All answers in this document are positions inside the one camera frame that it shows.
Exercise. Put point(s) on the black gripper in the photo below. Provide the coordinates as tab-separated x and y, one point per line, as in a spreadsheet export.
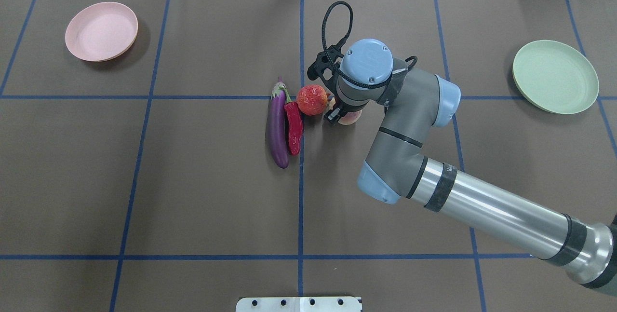
334	115

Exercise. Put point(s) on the yellow pink peach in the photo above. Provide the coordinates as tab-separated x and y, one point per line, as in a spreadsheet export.
349	118

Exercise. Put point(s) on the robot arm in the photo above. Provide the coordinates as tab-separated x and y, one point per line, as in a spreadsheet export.
395	167

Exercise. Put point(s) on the red chili pepper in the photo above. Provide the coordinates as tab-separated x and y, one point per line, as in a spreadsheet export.
295	125

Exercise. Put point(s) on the purple eggplant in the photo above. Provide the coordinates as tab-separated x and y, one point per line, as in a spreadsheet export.
276	125

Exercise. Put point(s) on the green plate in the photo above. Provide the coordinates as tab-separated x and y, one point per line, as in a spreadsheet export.
555	77

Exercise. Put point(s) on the pink plate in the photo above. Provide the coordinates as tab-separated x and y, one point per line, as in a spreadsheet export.
101	32

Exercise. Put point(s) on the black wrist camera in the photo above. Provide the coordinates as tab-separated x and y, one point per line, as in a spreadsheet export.
322	68

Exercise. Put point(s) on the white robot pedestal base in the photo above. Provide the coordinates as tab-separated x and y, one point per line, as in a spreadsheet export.
300	304

